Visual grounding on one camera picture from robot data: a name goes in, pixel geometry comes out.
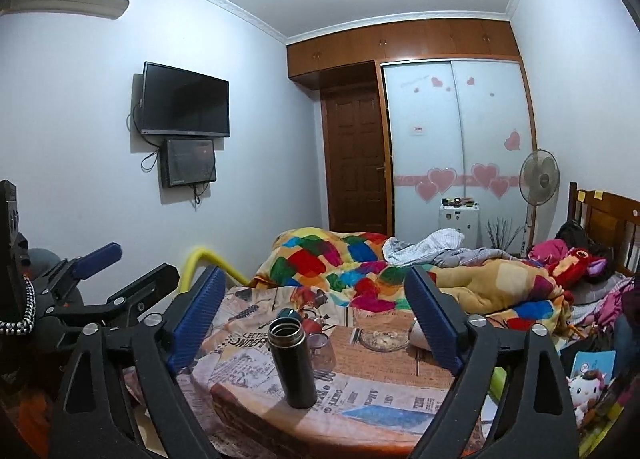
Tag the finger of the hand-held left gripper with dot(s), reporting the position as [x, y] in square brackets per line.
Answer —
[145, 284]
[97, 259]

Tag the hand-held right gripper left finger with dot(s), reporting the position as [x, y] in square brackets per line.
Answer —
[196, 316]

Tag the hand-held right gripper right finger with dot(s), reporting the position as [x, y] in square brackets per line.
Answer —
[431, 319]

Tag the clear glass cup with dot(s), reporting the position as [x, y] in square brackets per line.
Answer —
[321, 351]

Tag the white cup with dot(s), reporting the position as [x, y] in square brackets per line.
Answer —
[419, 336]

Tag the glass ashtray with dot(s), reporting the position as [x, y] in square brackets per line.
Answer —
[384, 340]

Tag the yellow pipe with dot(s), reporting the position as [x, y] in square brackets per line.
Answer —
[200, 259]

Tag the grey striped cloth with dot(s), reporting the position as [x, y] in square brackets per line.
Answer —
[435, 246]

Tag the newspaper print tablecloth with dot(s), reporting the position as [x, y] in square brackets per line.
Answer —
[380, 384]

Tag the colourful patchwork quilt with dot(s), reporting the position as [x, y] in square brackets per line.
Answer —
[360, 269]

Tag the lime green tube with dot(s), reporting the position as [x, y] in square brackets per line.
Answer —
[498, 381]

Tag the small white fridge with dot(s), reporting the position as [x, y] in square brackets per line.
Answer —
[459, 221]

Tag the black thermos bottle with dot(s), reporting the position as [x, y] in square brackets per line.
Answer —
[292, 364]

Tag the dry twigs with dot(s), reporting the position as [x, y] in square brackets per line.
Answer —
[504, 236]

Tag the red small container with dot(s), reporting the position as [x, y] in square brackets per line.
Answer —
[312, 326]

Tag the pink plush toy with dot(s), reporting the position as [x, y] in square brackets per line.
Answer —
[547, 250]

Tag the red plush toy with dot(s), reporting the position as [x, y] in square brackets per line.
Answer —
[575, 266]

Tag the black backpack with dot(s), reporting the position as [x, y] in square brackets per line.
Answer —
[575, 234]

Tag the blue picture book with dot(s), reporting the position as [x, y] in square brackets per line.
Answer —
[592, 364]

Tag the white plush doll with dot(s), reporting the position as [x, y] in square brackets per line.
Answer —
[585, 394]

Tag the brown wooden door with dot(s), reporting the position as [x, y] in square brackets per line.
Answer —
[356, 164]

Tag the standing fan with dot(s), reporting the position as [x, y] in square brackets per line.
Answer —
[539, 174]

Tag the wardrobe with heart stickers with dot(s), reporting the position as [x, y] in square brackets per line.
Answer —
[460, 139]

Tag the pink clothes pile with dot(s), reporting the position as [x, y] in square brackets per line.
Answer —
[615, 304]

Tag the wooden headboard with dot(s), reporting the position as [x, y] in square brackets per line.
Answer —
[607, 219]

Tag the wooden overhead cabinet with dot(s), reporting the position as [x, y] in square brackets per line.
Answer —
[400, 46]

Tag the small black wall screen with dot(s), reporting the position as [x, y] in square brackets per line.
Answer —
[190, 162]

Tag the black wall television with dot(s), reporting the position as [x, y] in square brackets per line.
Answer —
[185, 99]

